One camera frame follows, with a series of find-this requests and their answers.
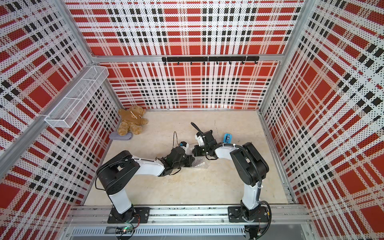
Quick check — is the clear bubble wrap sheet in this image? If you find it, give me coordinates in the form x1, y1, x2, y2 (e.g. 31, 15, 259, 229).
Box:
191, 157, 209, 169

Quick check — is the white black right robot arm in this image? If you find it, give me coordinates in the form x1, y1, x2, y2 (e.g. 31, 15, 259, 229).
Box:
193, 130, 270, 220

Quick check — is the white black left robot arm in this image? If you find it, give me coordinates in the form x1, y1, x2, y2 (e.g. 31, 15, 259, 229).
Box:
96, 147, 195, 215

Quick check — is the blue tape dispenser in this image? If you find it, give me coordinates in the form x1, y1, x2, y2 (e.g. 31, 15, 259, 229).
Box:
223, 133, 233, 144

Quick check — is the brown teddy bear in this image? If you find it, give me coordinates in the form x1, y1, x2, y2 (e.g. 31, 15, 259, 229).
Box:
117, 106, 149, 136

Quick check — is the grey striped sock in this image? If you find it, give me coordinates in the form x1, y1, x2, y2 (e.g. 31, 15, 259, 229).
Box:
109, 131, 133, 141

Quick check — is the black wall hook rail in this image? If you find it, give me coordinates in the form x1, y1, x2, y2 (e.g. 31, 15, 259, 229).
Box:
162, 56, 260, 64

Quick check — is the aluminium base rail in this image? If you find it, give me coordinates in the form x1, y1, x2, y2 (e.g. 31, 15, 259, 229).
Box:
61, 204, 316, 240

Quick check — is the white wire wall basket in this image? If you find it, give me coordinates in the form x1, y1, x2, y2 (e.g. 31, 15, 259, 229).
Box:
45, 65, 109, 129

